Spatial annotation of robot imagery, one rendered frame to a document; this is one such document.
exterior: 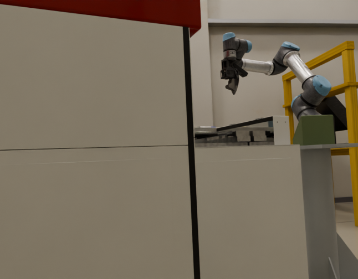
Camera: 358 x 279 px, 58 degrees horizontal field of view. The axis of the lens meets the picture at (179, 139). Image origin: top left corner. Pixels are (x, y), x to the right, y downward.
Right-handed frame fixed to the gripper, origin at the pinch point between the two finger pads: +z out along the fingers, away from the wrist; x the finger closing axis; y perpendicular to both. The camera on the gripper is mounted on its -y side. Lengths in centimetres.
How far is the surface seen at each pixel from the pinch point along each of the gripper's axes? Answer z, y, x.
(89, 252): 63, 93, 67
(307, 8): -193, -286, -224
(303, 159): 41, -29, 20
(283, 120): 21.7, -0.6, 40.0
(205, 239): 70, 47, 46
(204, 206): 57, 46, 46
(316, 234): 82, -30, 25
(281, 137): 29.6, 1.3, 40.0
